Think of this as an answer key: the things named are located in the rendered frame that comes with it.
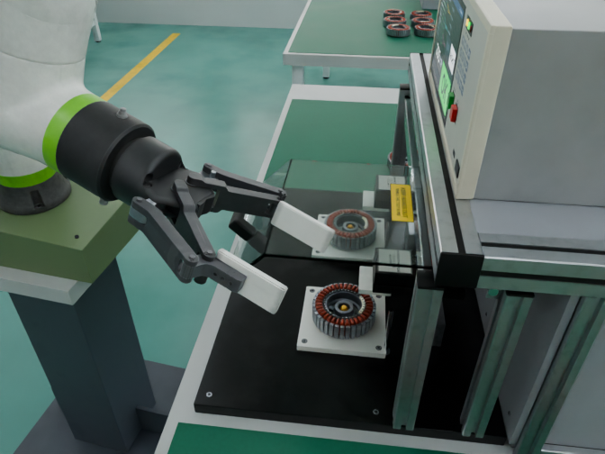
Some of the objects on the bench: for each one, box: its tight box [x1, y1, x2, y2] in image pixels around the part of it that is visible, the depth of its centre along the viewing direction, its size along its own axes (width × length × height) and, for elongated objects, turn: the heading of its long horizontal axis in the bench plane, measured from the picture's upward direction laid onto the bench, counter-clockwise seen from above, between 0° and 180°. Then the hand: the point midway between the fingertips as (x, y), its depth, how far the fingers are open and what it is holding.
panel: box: [475, 287, 580, 445], centre depth 92 cm, size 1×66×30 cm, turn 173°
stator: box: [312, 283, 376, 340], centre depth 92 cm, size 11×11×4 cm
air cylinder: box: [432, 301, 446, 347], centre depth 90 cm, size 5×8×6 cm
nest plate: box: [297, 286, 386, 359], centre depth 93 cm, size 15×15×1 cm
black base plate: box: [194, 257, 507, 446], centre depth 104 cm, size 47×64×2 cm
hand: (297, 262), depth 51 cm, fingers open, 13 cm apart
